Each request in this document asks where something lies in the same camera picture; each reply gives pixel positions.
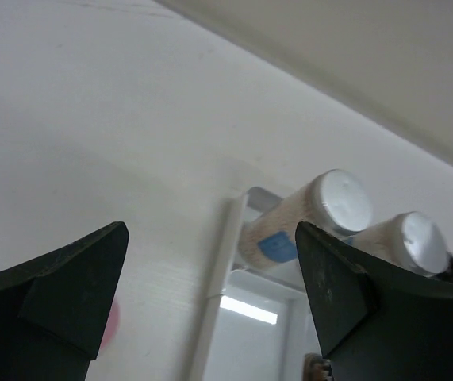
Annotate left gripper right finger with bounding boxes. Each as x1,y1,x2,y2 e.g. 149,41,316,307
295,222,453,380

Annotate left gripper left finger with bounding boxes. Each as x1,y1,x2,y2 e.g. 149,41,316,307
0,221,129,380

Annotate pink-lid spice jar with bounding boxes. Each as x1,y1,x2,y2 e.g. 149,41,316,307
100,300,120,351

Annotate small black-lid spice bottle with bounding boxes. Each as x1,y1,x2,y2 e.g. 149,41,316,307
302,353,333,381

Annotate silver-lid blue-label shaker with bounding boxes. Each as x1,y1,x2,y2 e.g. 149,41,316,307
346,211,449,277
238,169,373,270

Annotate clear plastic organizer tray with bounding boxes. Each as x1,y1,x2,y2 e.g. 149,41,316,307
189,187,320,380

